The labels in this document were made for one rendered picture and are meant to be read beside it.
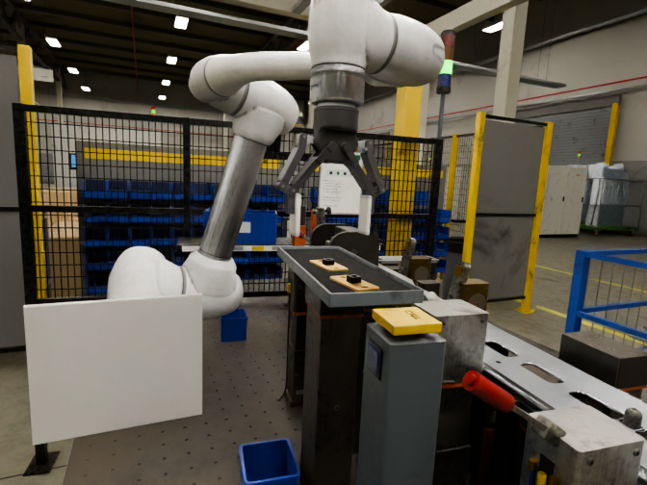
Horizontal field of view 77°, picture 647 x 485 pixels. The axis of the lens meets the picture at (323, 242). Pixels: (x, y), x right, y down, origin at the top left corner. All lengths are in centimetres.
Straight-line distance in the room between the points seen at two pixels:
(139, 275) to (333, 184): 109
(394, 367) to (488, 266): 401
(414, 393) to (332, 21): 53
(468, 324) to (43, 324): 86
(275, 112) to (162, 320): 64
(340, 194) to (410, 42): 132
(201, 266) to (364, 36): 82
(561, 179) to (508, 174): 872
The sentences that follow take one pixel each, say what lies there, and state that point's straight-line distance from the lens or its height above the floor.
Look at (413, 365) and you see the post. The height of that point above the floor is 112.
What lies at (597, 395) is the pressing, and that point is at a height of 100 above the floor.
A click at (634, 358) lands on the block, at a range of 92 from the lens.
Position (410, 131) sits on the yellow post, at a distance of 222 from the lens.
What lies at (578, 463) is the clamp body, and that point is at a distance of 52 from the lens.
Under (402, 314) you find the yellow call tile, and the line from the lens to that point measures 49.
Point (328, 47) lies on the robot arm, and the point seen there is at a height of 151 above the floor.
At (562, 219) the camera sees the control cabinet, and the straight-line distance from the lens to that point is 1339.
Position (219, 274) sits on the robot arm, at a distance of 127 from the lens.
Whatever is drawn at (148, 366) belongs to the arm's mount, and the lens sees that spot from 110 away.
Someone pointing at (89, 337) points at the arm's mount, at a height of 94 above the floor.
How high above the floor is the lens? 131
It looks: 9 degrees down
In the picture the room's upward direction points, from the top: 3 degrees clockwise
